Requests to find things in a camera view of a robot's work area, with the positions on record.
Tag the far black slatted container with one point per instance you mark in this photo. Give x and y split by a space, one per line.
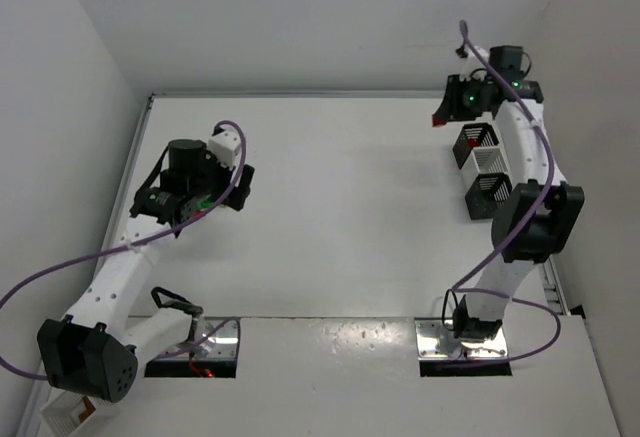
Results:
473 136

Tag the large red lego brick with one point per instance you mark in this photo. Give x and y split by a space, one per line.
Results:
439 122

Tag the near black slatted container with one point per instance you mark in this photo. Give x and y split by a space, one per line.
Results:
486 195

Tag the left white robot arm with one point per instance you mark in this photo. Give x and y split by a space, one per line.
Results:
91 351

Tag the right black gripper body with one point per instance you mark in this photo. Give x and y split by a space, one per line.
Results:
454 98

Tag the black slatted container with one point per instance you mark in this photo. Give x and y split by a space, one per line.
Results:
473 136
486 195

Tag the middle white slatted container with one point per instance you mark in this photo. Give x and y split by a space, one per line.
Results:
483 161

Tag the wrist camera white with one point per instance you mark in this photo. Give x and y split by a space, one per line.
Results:
226 148
473 58

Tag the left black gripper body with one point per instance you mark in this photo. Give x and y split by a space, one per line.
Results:
242 185

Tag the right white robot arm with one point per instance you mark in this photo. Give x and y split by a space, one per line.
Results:
541 208

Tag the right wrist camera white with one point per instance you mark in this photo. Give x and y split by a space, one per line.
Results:
473 58

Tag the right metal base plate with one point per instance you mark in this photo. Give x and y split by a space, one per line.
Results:
435 343

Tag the white slatted container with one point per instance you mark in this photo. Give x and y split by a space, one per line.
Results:
483 161
70 414

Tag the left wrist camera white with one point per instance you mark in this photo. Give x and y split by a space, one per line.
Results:
226 148

